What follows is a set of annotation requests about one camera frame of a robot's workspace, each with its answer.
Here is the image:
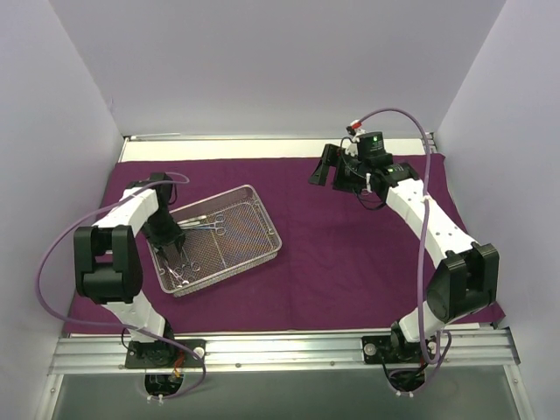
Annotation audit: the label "wire mesh instrument tray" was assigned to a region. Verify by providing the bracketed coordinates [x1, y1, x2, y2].
[150, 185, 282, 298]

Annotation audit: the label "purple cloth wrap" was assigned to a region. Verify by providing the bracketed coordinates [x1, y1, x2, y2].
[60, 151, 507, 338]

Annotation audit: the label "steel forceps clamp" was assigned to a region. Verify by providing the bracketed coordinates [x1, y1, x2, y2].
[174, 255, 200, 273]
[179, 213, 226, 236]

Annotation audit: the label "steel surgical scissors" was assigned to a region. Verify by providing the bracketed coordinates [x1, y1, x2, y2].
[164, 261, 190, 288]

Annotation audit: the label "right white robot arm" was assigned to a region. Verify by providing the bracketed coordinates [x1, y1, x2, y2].
[309, 143, 500, 361]

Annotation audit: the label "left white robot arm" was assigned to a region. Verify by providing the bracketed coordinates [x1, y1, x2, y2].
[73, 172, 188, 367]

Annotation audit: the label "steel tweezers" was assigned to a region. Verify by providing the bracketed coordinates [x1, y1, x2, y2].
[178, 215, 207, 225]

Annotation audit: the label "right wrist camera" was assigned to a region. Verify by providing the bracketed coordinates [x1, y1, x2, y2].
[357, 131, 393, 166]

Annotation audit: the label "back aluminium rail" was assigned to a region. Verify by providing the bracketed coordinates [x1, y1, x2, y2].
[125, 132, 180, 141]

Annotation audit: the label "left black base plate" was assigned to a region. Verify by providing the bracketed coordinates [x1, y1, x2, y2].
[124, 339, 207, 369]

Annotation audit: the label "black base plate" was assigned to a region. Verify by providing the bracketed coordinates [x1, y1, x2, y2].
[361, 333, 424, 364]
[124, 339, 207, 369]

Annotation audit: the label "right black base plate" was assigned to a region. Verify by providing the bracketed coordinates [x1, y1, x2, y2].
[361, 333, 424, 364]

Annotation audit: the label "front aluminium rail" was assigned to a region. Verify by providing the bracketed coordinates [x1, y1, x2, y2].
[49, 324, 521, 375]

